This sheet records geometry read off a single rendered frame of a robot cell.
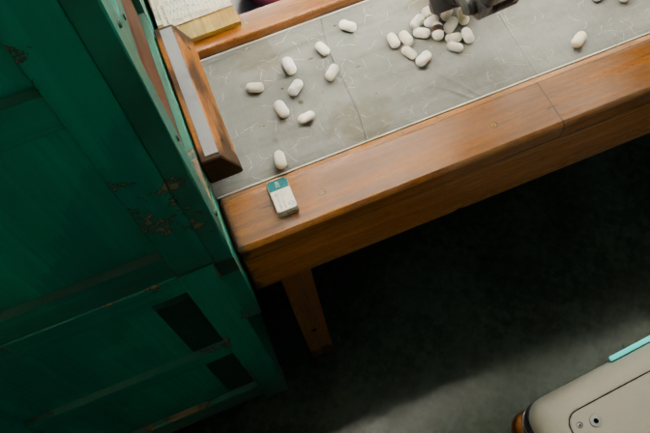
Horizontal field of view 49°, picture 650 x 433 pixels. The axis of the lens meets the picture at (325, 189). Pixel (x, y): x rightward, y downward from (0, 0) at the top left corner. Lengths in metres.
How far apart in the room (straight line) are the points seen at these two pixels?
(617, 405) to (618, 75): 0.67
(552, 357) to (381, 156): 0.88
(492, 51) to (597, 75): 0.19
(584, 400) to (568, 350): 0.34
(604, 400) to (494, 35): 0.77
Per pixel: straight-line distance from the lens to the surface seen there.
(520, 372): 1.88
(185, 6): 1.45
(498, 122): 1.25
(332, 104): 1.30
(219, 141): 1.16
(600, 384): 1.62
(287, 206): 1.15
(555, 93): 1.30
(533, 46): 1.39
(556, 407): 1.59
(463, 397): 1.85
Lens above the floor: 1.80
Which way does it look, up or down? 62 degrees down
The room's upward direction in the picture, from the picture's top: 11 degrees counter-clockwise
